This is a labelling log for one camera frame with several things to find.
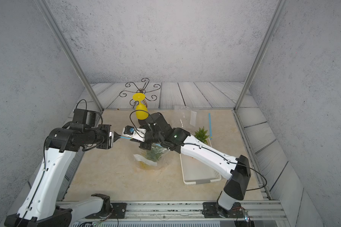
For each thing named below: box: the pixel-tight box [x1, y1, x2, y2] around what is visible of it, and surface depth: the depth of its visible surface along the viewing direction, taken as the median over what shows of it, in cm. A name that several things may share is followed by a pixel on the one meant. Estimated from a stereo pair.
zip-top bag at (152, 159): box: [133, 143, 170, 170], surface depth 74 cm
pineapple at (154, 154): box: [138, 146, 165, 171], surface depth 73 cm
